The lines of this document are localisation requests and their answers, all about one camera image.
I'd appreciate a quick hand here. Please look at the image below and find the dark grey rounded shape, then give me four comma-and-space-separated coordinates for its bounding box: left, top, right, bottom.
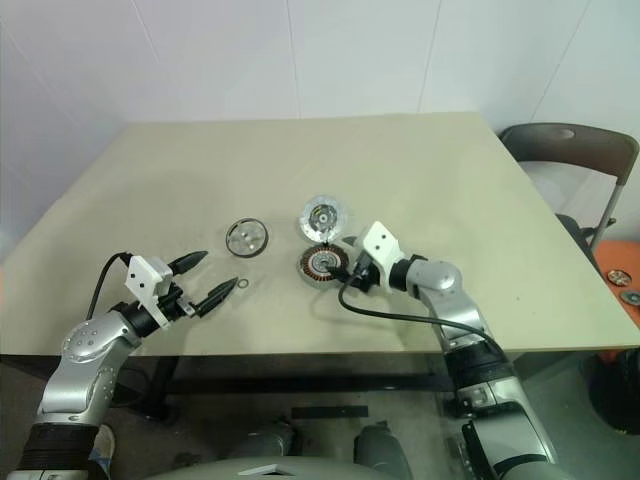
353, 421, 412, 480

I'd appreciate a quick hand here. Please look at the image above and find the black table frame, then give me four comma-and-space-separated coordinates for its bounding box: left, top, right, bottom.
0, 352, 457, 422

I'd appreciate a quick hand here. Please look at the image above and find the motor base with copper windings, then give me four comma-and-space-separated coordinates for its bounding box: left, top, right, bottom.
298, 243, 352, 287

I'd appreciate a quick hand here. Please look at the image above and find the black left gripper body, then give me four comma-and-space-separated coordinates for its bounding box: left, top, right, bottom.
158, 278, 202, 324

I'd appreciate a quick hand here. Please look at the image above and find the black bulky object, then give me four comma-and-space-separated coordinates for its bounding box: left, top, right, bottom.
581, 348, 640, 434

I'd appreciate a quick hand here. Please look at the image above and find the silver robot torso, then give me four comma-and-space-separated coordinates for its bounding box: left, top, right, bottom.
191, 441, 362, 480

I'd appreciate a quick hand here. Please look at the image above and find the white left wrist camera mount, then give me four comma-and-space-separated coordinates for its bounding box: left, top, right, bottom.
124, 255, 174, 330

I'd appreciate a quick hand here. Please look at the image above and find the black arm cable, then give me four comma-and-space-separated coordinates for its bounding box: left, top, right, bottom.
337, 277, 511, 371
85, 252, 135, 321

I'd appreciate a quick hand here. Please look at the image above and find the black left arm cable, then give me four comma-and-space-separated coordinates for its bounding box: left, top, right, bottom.
85, 252, 135, 321

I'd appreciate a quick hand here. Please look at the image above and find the dark chair back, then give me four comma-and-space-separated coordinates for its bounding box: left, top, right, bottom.
498, 122, 640, 262

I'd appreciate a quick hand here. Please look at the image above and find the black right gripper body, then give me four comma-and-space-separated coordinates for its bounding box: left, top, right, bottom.
343, 251, 385, 294

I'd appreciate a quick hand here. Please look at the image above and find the orange plastic stool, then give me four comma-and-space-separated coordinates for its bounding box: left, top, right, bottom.
592, 238, 640, 367

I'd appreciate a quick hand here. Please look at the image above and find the round motor lid circuit board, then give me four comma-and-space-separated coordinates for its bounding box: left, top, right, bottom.
300, 195, 349, 243

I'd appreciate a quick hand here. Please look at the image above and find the white shoe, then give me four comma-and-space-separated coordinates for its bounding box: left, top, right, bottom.
88, 424, 118, 474

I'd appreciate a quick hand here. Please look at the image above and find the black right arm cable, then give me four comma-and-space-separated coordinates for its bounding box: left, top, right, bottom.
337, 277, 511, 371

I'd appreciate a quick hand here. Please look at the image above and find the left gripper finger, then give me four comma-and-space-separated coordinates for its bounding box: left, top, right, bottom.
193, 278, 240, 317
167, 251, 209, 275

